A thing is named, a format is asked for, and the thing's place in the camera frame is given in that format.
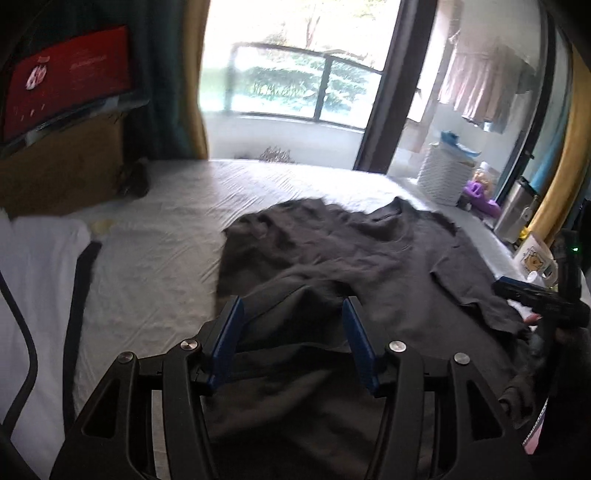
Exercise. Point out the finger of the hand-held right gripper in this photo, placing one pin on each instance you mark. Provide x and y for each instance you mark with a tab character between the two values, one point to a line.
521	290

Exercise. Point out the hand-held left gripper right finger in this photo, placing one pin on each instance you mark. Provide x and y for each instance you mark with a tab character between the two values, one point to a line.
358	337

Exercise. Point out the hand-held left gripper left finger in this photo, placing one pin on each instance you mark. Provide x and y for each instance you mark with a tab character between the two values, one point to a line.
228	332

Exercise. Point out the dark grey t-shirt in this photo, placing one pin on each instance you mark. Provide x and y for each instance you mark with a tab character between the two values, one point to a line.
323	258

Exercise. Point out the bear print mug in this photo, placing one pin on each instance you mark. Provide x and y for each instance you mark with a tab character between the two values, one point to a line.
533	263

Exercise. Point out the purple plush toy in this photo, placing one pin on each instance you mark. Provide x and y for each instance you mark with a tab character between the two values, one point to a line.
485	203

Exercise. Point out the white quilted bed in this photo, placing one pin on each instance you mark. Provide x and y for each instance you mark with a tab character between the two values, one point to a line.
161	258

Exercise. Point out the blond doll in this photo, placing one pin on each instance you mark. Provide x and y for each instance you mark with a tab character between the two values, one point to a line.
484	177

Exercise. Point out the yellow curtain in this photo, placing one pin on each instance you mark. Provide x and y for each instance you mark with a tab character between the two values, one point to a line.
568	161
198	134

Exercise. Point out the white perforated basket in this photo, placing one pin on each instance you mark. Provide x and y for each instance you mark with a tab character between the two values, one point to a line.
443	177

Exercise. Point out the blue cloth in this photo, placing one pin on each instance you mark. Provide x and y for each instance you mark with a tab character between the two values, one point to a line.
455	141

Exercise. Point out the small dark object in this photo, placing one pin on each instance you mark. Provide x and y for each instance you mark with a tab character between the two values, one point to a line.
134	180

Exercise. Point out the dried plant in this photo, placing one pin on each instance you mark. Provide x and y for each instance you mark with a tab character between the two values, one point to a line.
276	155

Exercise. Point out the white garment with black trim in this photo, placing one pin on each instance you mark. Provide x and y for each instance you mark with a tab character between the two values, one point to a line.
41	286

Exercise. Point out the hanging pink garment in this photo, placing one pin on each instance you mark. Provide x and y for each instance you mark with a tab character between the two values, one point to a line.
480	83

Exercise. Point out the brown cardboard box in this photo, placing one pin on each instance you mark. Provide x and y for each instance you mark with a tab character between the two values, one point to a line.
60	170

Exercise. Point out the dark balcony railing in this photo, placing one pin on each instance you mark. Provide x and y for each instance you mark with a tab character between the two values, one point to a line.
323	87

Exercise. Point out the teal curtain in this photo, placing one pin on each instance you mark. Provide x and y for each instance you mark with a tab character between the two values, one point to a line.
161	69

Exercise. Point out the dark sliding door frame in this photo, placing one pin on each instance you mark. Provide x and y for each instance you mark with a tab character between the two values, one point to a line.
392	92

